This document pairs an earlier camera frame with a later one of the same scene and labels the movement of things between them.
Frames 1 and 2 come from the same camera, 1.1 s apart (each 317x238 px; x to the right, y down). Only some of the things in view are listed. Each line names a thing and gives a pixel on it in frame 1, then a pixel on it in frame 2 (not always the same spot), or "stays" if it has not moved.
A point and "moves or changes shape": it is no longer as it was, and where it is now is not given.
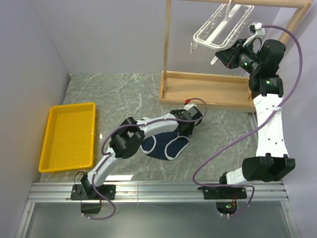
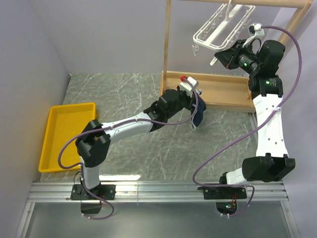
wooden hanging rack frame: x=218 y=91 stays
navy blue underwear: x=166 y=146 moves or changes shape
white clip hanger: x=221 y=29 stays
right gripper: x=229 y=56 stays
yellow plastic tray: x=69 y=139 stays
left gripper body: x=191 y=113 -> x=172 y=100
